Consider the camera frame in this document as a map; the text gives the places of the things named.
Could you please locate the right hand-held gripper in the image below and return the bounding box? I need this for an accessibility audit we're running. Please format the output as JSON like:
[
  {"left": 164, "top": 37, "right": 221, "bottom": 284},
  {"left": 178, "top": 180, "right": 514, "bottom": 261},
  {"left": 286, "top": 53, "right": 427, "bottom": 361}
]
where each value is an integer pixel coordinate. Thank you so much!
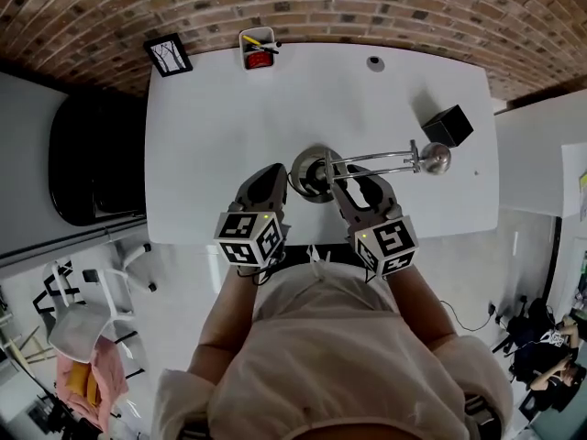
[{"left": 330, "top": 166, "right": 420, "bottom": 277}]

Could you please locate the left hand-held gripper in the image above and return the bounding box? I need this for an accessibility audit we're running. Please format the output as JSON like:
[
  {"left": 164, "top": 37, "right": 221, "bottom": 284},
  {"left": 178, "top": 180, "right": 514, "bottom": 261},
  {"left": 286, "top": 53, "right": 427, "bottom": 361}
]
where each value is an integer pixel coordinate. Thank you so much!
[{"left": 214, "top": 163, "right": 292, "bottom": 268}]

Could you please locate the silver desk lamp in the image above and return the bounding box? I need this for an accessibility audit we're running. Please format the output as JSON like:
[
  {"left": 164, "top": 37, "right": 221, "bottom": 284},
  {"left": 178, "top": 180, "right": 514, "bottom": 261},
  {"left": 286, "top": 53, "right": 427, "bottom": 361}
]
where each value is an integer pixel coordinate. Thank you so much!
[{"left": 289, "top": 138, "right": 453, "bottom": 204}]

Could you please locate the person's right forearm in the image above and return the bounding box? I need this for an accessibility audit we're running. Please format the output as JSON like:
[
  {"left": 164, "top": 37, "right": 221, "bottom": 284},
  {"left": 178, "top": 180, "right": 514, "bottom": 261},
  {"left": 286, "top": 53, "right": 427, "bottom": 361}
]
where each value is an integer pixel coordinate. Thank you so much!
[{"left": 386, "top": 263, "right": 460, "bottom": 351}]

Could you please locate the person's left forearm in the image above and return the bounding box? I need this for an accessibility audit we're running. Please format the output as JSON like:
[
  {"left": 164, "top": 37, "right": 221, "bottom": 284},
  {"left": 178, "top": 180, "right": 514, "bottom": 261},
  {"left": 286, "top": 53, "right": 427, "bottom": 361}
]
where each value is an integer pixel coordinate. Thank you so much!
[{"left": 189, "top": 267, "right": 259, "bottom": 376}]

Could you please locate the white desk with drawers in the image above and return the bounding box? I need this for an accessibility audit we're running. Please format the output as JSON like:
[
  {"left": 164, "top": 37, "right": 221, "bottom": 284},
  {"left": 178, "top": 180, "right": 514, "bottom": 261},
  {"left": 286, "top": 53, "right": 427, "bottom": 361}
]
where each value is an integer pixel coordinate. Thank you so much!
[{"left": 144, "top": 41, "right": 501, "bottom": 247}]

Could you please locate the black cube box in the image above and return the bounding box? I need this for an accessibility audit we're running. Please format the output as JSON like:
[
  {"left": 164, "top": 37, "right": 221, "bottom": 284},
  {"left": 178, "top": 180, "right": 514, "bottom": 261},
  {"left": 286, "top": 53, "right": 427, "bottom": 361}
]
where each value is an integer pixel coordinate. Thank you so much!
[{"left": 420, "top": 104, "right": 475, "bottom": 149}]

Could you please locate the red item in holder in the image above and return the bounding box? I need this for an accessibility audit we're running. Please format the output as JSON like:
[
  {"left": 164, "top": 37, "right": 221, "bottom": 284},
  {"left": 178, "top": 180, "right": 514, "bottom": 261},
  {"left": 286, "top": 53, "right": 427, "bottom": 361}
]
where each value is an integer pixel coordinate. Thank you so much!
[{"left": 245, "top": 51, "right": 274, "bottom": 71}]

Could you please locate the white pen holder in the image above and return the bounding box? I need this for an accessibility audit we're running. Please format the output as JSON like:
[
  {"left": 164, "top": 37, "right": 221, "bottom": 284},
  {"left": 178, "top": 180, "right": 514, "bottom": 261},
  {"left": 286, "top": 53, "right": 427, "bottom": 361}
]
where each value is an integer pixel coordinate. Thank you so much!
[{"left": 238, "top": 26, "right": 277, "bottom": 72}]

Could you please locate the black marker pen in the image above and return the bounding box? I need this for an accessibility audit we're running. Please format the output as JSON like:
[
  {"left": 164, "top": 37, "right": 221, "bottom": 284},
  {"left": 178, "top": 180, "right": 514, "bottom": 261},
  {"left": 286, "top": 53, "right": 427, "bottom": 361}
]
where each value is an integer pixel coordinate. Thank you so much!
[{"left": 247, "top": 40, "right": 282, "bottom": 55}]

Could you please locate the person's white top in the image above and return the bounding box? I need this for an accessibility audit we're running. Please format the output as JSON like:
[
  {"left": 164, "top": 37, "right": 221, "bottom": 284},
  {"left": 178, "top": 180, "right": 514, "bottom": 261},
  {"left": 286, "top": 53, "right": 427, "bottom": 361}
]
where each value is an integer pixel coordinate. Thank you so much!
[{"left": 150, "top": 244, "right": 515, "bottom": 440}]

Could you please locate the black office chair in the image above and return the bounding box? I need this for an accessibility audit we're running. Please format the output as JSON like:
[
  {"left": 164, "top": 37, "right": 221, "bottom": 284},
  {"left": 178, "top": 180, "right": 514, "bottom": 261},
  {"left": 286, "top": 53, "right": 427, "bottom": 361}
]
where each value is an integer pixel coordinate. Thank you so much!
[{"left": 490, "top": 293, "right": 574, "bottom": 380}]

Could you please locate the white office chair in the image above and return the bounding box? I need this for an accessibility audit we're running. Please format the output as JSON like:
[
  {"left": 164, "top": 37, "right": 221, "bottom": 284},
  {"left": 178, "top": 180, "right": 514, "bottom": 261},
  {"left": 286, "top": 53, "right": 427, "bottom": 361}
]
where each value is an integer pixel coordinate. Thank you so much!
[{"left": 43, "top": 240, "right": 160, "bottom": 366}]

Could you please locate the yellow pad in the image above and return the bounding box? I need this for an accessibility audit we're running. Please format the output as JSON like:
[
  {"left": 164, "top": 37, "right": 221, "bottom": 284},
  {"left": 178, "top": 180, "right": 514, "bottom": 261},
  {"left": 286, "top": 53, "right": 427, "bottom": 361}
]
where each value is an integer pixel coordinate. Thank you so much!
[{"left": 65, "top": 362, "right": 100, "bottom": 408}]

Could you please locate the black looped cable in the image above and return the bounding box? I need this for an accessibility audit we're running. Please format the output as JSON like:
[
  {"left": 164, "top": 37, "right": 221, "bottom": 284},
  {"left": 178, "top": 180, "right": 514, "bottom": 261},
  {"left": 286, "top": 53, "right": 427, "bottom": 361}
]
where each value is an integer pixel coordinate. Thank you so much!
[{"left": 236, "top": 263, "right": 286, "bottom": 288}]

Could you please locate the black floor cable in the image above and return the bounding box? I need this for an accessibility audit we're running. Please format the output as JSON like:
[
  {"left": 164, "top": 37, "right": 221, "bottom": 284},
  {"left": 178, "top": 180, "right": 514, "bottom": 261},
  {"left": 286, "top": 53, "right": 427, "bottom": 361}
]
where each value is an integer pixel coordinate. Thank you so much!
[{"left": 438, "top": 298, "right": 500, "bottom": 335}]

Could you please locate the black picture frame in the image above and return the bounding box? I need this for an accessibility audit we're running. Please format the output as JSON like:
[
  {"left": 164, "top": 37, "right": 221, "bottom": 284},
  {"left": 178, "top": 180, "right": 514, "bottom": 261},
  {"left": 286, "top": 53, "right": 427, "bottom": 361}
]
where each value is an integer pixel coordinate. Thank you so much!
[{"left": 142, "top": 32, "right": 194, "bottom": 79}]

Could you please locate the black metal chair frame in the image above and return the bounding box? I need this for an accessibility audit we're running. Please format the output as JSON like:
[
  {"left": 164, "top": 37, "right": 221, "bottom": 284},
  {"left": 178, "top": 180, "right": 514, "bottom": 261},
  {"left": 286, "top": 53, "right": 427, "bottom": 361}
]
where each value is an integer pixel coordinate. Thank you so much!
[{"left": 113, "top": 330, "right": 149, "bottom": 380}]

